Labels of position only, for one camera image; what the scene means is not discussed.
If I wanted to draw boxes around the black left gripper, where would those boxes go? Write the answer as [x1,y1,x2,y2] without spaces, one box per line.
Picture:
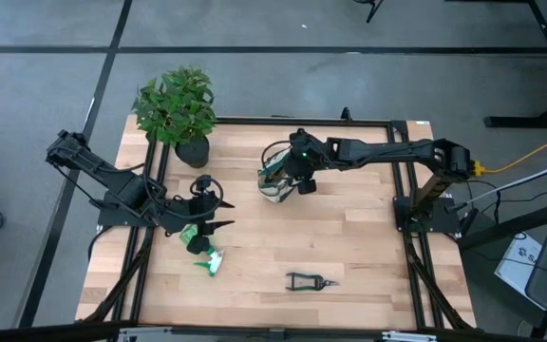
[168,174,236,256]

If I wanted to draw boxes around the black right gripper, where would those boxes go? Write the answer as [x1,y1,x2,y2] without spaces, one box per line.
[285,127,331,196]

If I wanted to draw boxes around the beige green gardening bag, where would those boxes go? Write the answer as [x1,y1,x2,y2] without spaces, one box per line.
[256,145,303,204]

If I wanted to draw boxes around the green spray bottle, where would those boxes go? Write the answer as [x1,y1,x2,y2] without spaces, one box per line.
[179,223,225,277]

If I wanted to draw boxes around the green potted plant black pot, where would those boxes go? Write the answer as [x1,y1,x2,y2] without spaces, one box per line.
[131,66,217,170]

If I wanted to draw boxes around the black pruning shears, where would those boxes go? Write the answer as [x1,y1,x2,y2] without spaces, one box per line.
[285,272,340,293]

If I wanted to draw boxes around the black chair base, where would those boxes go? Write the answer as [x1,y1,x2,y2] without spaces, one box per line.
[353,0,385,24]

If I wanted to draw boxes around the black desk beam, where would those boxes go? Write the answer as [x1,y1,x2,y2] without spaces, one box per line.
[458,194,547,252]

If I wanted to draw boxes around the white cardboard box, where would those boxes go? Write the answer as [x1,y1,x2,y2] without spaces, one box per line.
[494,231,545,310]

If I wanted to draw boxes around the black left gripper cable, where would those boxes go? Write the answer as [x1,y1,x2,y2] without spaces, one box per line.
[159,176,226,222]

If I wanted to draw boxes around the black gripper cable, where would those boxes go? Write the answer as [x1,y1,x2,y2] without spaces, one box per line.
[260,139,298,165]
[159,176,226,222]

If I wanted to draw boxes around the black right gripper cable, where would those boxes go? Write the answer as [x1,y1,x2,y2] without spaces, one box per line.
[260,139,298,165]

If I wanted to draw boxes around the black aluminium table frame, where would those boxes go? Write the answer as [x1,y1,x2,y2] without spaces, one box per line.
[76,116,477,333]

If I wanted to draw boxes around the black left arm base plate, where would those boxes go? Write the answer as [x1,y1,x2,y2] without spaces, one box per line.
[96,190,160,229]

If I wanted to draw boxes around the silver metal bracket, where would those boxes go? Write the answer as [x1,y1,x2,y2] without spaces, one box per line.
[116,326,175,342]
[381,331,439,342]

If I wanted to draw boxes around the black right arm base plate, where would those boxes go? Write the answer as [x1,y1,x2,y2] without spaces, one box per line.
[393,196,462,234]

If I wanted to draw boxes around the white cable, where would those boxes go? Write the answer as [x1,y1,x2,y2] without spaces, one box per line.
[446,156,547,213]

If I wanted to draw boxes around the yellow cable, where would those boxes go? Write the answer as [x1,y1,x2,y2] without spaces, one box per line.
[470,125,547,176]

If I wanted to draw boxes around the black desk frame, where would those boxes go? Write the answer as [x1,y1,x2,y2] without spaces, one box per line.
[484,0,547,129]

